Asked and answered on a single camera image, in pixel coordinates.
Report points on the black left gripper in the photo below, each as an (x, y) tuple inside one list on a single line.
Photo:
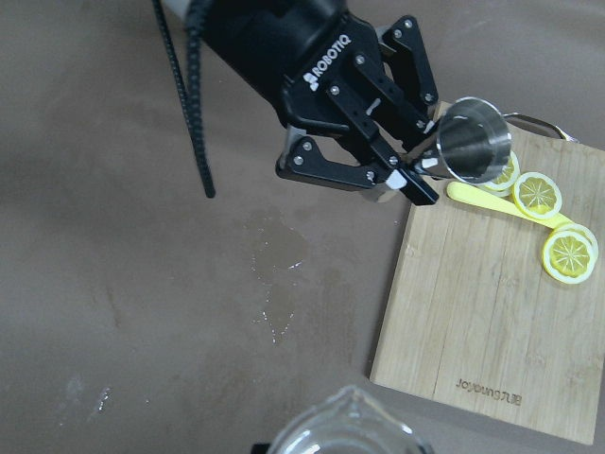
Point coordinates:
[(329, 73)]

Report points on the steel double jigger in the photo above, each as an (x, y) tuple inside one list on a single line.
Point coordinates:
[(470, 142)]

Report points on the clear glass measuring cup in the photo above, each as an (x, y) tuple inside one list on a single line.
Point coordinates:
[(349, 421)]

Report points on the yellow plastic knife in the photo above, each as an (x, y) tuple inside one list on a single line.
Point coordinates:
[(476, 197)]

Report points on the upper lemon slice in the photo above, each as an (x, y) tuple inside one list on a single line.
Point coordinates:
[(501, 186)]

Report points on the lemon slice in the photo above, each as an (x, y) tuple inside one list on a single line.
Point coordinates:
[(501, 186), (570, 253), (537, 195)]

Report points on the middle lemon slice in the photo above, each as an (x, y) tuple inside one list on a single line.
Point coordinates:
[(537, 195)]

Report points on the bamboo cutting board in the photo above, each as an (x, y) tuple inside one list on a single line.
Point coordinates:
[(474, 322)]

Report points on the lower lemon slice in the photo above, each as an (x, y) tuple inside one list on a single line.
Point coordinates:
[(570, 253)]

